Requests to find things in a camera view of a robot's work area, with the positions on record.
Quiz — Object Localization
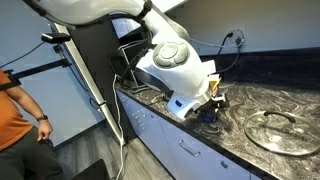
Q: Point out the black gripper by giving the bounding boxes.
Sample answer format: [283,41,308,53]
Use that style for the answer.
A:
[208,88,231,113]

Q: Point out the blue Barilla orzo box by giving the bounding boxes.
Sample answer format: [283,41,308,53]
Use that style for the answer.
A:
[199,74,224,125]

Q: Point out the person left forearm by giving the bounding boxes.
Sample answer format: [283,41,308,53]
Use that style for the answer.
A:
[4,84,46,119]

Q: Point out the glass pot lid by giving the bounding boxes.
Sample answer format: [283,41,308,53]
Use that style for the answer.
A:
[243,110,320,157]

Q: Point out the person left hand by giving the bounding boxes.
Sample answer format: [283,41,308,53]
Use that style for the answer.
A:
[36,119,54,143]

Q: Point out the blue base cabinet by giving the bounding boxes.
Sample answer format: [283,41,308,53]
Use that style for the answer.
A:
[114,89,268,180]

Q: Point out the black tall panel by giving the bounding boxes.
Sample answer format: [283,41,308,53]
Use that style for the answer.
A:
[66,19,134,143]

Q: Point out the black floor object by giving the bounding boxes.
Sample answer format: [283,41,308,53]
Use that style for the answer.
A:
[70,158,112,180]

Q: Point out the black wrist watch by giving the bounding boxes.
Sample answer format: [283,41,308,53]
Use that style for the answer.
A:
[36,114,50,123]

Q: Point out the person in orange shirt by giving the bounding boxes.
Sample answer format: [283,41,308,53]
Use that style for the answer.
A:
[0,68,64,180]

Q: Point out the white power cable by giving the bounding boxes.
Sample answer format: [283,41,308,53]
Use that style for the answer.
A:
[188,36,246,48]

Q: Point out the black power cable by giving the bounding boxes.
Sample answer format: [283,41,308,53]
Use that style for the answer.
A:
[199,31,243,75]

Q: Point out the white wall outlet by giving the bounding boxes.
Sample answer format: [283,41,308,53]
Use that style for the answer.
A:
[226,25,249,48]

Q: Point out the white hanging cable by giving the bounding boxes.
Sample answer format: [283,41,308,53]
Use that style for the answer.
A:
[112,73,127,180]

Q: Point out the silver slanted post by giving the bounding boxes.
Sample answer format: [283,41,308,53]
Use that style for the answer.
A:
[49,21,128,147]

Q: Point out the black camera on stand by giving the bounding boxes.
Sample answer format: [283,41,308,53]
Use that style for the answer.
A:
[41,32,72,45]

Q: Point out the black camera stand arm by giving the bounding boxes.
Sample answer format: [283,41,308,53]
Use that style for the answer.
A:
[0,44,73,92]

